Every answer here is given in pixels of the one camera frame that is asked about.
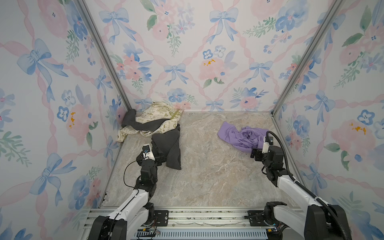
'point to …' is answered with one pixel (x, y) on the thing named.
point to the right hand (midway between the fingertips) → (261, 146)
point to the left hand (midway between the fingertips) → (151, 148)
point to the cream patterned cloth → (157, 111)
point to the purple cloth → (245, 140)
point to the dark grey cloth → (165, 145)
